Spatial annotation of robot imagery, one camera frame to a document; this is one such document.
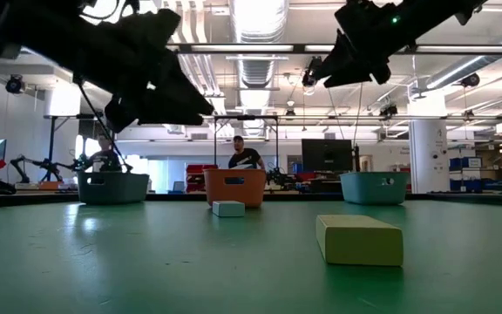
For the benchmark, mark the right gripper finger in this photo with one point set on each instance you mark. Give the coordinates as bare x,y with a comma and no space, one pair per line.
338,59
349,76

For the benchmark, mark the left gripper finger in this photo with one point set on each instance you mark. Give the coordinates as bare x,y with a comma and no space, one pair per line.
177,87
168,117

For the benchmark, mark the light blue block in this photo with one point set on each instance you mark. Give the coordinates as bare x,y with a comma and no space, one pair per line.
229,209

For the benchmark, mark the yellow-green block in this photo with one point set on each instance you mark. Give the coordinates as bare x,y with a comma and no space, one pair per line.
360,244

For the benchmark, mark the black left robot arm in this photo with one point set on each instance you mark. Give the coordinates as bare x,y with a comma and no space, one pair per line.
37,26

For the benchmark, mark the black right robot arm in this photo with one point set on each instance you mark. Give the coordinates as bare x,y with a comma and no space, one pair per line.
442,13

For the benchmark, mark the background black robot arm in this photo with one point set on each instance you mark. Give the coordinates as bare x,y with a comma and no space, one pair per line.
277,178
46,165

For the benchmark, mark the red bin shelf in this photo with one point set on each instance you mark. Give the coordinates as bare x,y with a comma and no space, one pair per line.
195,169

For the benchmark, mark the laptop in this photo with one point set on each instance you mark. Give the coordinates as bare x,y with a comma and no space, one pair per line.
178,186

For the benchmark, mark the person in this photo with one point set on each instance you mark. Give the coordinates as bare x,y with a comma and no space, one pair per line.
244,158
105,159

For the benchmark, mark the large black monitor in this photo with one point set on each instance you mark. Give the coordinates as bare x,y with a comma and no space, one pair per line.
327,154

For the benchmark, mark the orange plastic bin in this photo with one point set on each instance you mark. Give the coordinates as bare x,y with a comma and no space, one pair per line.
220,192

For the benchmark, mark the dark grey plastic bin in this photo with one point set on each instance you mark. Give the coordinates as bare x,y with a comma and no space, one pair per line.
111,192

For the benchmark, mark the white pillar with cameras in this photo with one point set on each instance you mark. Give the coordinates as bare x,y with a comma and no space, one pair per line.
427,144

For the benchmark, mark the teal plastic bin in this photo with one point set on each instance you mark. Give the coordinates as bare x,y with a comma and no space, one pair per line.
368,189

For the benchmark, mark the blue storage bin row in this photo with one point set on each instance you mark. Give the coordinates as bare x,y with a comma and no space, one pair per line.
456,163
473,185

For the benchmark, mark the black ceiling camera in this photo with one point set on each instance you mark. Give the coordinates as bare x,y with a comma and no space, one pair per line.
388,110

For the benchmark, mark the round silver ventilation duct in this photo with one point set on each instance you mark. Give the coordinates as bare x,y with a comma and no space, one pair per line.
257,70

